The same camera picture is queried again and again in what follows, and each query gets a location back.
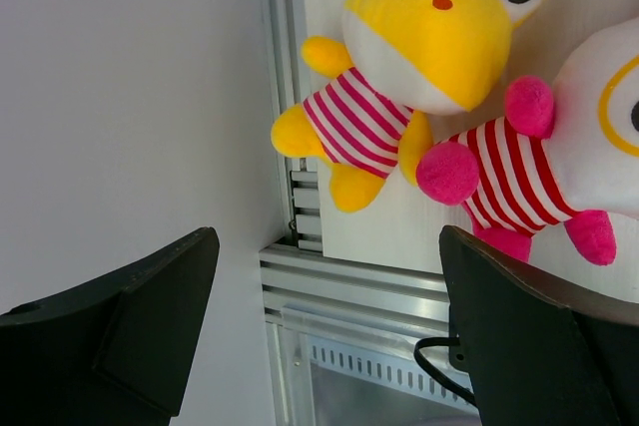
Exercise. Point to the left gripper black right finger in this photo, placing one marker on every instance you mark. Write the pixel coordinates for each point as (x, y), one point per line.
(539, 350)

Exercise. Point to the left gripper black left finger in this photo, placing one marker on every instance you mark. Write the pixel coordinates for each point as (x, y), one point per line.
(115, 350)

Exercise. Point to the white plush, yellow glasses, table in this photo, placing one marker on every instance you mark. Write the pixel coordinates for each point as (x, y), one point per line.
(564, 153)

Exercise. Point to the perforated cable tray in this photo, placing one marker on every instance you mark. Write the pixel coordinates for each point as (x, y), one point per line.
(380, 369)

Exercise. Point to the aluminium frame rail front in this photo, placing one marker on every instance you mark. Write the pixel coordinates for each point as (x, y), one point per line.
(395, 239)

